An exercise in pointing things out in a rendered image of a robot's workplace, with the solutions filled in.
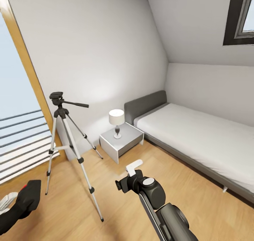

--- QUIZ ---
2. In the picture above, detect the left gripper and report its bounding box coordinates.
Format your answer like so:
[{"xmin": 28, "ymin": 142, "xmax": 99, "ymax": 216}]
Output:
[{"xmin": 0, "ymin": 199, "xmax": 34, "ymax": 236}]

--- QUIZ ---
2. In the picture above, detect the digital camera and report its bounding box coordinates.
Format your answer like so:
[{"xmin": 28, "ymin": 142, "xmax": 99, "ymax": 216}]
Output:
[{"xmin": 16, "ymin": 179, "xmax": 41, "ymax": 219}]

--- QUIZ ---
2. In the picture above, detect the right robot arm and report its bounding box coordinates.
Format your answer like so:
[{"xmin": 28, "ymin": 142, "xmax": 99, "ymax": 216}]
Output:
[{"xmin": 115, "ymin": 159, "xmax": 199, "ymax": 241}]

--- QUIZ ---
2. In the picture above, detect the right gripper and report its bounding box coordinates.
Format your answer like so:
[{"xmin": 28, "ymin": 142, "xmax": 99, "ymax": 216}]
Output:
[{"xmin": 115, "ymin": 169, "xmax": 143, "ymax": 193}]

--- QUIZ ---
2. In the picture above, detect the camera tripod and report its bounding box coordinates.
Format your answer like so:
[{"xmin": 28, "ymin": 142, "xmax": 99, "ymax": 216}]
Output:
[{"xmin": 46, "ymin": 92, "xmax": 103, "ymax": 221}]

